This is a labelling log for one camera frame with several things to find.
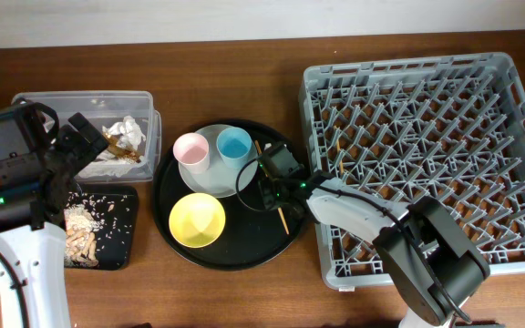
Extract yellow plastic bowl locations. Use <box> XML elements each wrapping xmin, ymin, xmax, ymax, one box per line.
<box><xmin>169</xmin><ymin>193</ymin><xmax>226</xmax><ymax>249</ymax></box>

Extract grey plastic dishwasher rack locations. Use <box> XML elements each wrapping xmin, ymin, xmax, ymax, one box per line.
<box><xmin>299</xmin><ymin>52</ymin><xmax>525</xmax><ymax>275</ymax></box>

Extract rice and nut scraps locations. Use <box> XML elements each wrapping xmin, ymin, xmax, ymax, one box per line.
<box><xmin>64</xmin><ymin>193</ymin><xmax>131</xmax><ymax>268</ymax></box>

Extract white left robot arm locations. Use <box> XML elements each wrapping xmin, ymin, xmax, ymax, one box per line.
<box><xmin>0</xmin><ymin>109</ymin><xmax>108</xmax><ymax>327</ymax></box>

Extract light grey round plate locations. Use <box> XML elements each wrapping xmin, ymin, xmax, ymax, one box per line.
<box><xmin>178</xmin><ymin>124</ymin><xmax>257</xmax><ymax>198</ymax></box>

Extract clear plastic waste bin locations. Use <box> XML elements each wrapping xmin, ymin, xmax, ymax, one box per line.
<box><xmin>13</xmin><ymin>90</ymin><xmax>162</xmax><ymax>184</ymax></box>

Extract white paper napkin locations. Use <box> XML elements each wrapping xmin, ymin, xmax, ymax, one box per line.
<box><xmin>78</xmin><ymin>116</ymin><xmax>147</xmax><ymax>179</ymax></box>

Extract black rectangular food tray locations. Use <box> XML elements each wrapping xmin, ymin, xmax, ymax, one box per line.
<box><xmin>61</xmin><ymin>183</ymin><xmax>139</xmax><ymax>272</ymax></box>

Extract brown gold coffee sachet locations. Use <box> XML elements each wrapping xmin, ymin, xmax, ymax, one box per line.
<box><xmin>103</xmin><ymin>133</ymin><xmax>141</xmax><ymax>163</ymax></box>

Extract pink plastic cup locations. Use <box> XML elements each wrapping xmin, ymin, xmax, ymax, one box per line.
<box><xmin>173</xmin><ymin>133</ymin><xmax>210</xmax><ymax>174</ymax></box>

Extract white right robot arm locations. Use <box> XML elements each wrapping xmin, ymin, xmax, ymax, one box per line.
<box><xmin>259</xmin><ymin>172</ymin><xmax>490</xmax><ymax>327</ymax></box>

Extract light blue plastic cup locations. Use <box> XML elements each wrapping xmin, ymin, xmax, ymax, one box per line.
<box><xmin>216</xmin><ymin>127</ymin><xmax>252</xmax><ymax>169</ymax></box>

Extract wooden chopstick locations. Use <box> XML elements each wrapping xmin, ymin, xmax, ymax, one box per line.
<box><xmin>335</xmin><ymin>138</ymin><xmax>345</xmax><ymax>177</ymax></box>
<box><xmin>254</xmin><ymin>140</ymin><xmax>290</xmax><ymax>235</ymax></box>

